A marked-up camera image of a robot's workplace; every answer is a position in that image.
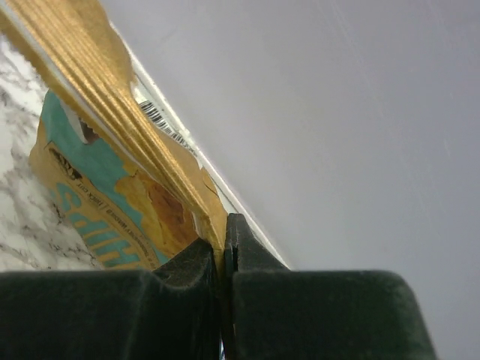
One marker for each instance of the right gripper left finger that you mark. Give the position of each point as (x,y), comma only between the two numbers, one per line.
(169,313)

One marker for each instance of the gold chips bag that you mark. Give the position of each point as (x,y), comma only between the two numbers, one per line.
(135,196)

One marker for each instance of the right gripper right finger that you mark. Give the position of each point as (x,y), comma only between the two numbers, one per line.
(278,313)

